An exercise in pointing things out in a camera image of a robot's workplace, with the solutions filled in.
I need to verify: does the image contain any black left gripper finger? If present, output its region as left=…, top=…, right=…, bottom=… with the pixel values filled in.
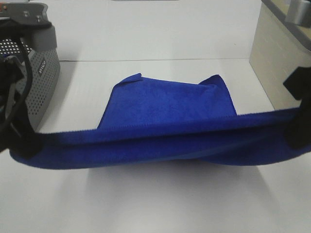
left=7, top=102, right=42, bottom=160

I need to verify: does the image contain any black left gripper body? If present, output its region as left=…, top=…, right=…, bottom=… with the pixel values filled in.
left=0, top=19, right=27, bottom=150

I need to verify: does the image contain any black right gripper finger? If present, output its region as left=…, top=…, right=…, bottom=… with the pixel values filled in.
left=284, top=97, right=311, bottom=157
left=283, top=67, right=311, bottom=100

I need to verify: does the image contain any blue microfibre towel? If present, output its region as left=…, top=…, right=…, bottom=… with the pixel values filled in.
left=10, top=74, right=311, bottom=169

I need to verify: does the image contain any grey perforated plastic basket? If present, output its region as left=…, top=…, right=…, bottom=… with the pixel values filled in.
left=0, top=0, right=61, bottom=131

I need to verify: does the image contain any beige plastic bin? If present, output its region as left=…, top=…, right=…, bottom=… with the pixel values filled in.
left=249, top=0, right=311, bottom=110

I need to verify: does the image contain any black left camera cable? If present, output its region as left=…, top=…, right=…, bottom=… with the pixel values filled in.
left=0, top=36, right=34, bottom=133

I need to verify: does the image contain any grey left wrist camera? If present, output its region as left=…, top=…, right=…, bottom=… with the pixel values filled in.
left=0, top=2, right=57, bottom=52

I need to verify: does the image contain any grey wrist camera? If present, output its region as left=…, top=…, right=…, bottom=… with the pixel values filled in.
left=285, top=0, right=311, bottom=27
left=0, top=2, right=57, bottom=52

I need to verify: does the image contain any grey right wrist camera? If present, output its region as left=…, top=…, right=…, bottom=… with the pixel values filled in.
left=285, top=0, right=311, bottom=27

